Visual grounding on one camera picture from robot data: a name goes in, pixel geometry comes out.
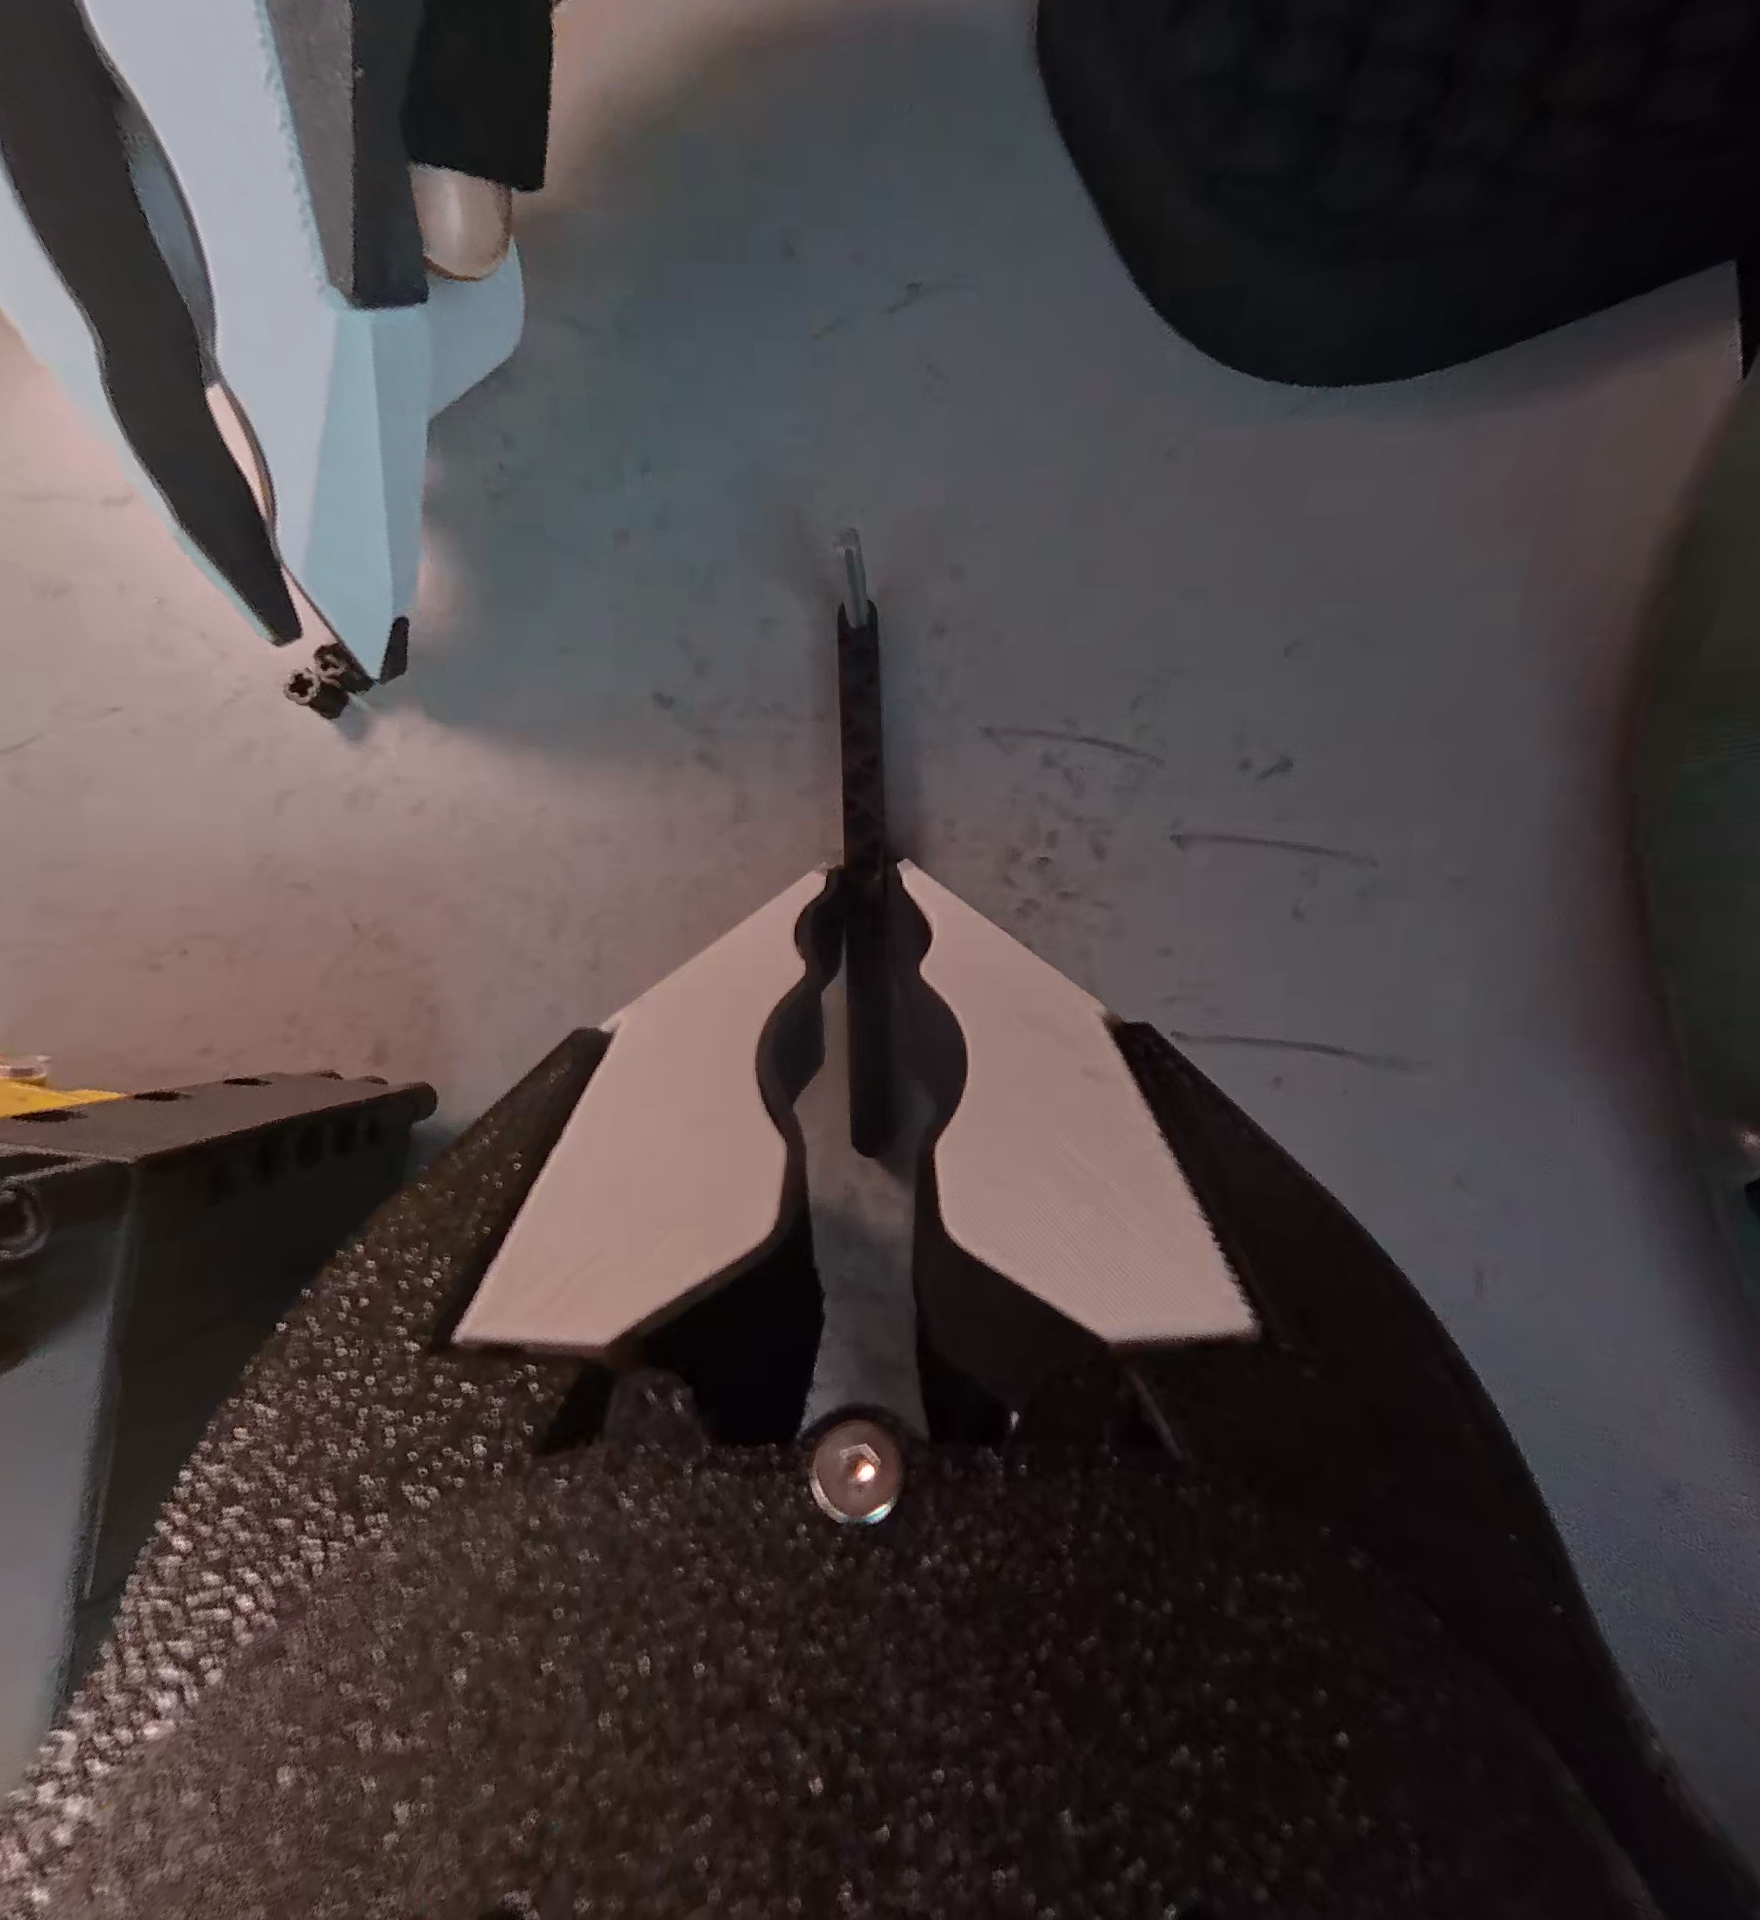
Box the person in green sweatshirt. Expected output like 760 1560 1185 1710
1629 270 1760 1142

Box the small black lego connector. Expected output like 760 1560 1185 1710
281 641 372 722

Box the black lego beam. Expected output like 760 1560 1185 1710
834 600 903 1157

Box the black mesh chair seat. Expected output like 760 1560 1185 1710
1035 0 1760 387

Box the yellow lego robot model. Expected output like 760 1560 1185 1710
0 1042 439 1878

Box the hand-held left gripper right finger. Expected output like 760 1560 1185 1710
894 858 1261 1359

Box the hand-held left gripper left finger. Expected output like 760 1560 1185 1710
447 863 843 1367

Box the person's right hand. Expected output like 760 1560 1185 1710
412 154 518 283

